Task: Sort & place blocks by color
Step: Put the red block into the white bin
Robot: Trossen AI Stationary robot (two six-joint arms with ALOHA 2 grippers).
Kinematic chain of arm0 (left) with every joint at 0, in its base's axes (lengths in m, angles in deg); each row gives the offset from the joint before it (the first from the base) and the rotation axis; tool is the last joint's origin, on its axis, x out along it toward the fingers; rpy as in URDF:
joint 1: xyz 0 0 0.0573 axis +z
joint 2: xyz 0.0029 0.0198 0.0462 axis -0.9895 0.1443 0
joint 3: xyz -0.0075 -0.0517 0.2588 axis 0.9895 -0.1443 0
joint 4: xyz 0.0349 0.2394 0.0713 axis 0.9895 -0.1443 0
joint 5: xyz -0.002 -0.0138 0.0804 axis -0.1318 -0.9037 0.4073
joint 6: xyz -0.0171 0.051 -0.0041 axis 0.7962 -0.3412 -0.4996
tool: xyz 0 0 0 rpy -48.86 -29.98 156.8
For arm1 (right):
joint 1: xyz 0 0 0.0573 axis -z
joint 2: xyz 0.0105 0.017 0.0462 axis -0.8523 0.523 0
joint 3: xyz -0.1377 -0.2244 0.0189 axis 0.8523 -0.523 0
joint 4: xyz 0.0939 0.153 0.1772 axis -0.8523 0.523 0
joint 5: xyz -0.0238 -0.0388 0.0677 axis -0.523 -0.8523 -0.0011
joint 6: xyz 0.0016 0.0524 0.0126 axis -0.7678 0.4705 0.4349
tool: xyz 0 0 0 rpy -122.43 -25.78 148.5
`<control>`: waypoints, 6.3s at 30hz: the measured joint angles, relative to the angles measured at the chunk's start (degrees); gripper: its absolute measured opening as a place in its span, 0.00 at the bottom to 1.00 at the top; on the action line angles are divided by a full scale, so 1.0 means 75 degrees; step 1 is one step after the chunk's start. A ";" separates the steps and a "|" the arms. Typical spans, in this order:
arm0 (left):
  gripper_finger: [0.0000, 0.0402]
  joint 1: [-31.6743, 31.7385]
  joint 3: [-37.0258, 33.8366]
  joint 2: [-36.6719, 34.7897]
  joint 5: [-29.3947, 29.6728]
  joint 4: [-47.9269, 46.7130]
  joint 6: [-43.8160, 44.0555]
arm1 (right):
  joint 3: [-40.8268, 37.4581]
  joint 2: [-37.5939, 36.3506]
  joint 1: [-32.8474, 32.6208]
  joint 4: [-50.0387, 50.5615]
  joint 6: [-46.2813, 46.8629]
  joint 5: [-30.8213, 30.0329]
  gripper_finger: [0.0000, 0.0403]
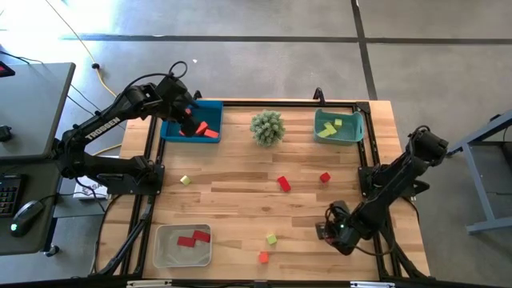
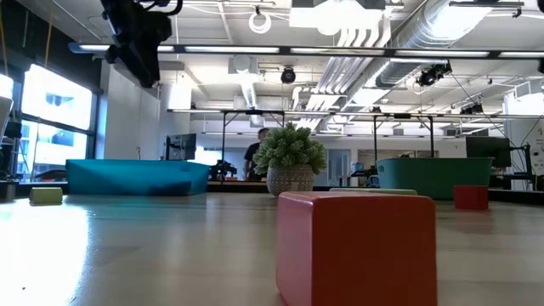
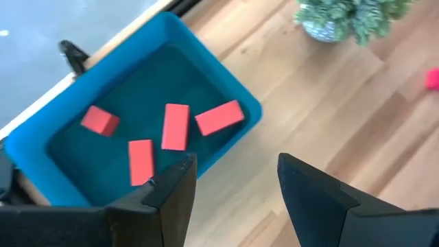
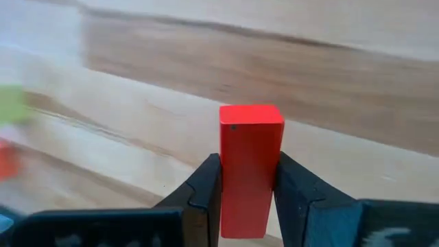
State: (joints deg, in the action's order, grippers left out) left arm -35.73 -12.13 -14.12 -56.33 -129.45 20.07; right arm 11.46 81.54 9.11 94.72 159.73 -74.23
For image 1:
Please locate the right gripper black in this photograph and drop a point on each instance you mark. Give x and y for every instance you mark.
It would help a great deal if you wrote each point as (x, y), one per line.
(340, 236)

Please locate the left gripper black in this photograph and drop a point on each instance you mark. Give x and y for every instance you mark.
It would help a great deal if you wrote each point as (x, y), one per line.
(178, 100)

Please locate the orange small cube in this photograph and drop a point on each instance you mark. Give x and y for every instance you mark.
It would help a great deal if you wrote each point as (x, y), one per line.
(188, 111)
(264, 257)

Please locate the red small cube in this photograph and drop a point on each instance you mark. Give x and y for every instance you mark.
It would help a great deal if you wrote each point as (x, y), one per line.
(325, 177)

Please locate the yellow-green small cube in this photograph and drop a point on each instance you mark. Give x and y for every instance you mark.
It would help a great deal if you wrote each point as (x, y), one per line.
(272, 239)
(185, 180)

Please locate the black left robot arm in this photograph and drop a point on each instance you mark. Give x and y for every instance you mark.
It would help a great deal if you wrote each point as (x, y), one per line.
(102, 128)

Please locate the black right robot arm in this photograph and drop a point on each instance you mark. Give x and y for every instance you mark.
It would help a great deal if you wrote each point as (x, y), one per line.
(384, 196)

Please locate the blue rectangular bin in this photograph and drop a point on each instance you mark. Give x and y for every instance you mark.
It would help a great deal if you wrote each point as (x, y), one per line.
(210, 112)

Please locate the small potted green plant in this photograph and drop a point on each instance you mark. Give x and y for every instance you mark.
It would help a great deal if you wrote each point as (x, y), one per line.
(267, 128)

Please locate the teal plastic bin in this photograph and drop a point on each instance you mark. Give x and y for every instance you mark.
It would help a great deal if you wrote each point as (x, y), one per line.
(348, 134)

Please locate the black rig crossbeam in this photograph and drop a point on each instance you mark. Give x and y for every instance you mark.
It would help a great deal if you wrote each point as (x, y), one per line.
(224, 285)

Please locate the white printed box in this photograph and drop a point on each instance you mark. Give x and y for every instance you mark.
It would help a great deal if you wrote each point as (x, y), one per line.
(90, 191)

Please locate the clear plastic tray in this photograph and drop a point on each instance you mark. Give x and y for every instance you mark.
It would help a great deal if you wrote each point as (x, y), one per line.
(176, 256)

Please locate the dark grey keyboard desk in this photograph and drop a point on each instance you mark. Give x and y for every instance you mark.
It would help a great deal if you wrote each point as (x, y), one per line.
(44, 180)

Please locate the small black desk object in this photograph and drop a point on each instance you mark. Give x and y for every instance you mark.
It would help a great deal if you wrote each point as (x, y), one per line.
(5, 133)

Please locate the black device with display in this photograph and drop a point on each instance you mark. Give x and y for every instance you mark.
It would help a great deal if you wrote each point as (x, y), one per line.
(6, 70)

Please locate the black computer mouse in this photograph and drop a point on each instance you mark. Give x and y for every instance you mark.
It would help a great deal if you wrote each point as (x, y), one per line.
(26, 218)

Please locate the black backlit keyboard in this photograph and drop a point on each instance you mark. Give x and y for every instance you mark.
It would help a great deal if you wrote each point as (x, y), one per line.
(9, 196)

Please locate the black frame foot bracket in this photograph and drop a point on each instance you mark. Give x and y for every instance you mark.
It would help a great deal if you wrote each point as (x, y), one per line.
(197, 95)
(318, 94)

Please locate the silver bracket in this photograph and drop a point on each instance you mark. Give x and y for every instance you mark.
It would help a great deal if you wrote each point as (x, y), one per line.
(372, 285)
(149, 284)

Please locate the black aluminium table frame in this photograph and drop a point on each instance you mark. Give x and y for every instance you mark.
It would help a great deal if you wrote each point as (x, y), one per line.
(280, 104)

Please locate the blue-grey table leg frame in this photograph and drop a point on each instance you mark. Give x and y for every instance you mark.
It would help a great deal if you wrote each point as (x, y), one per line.
(490, 226)

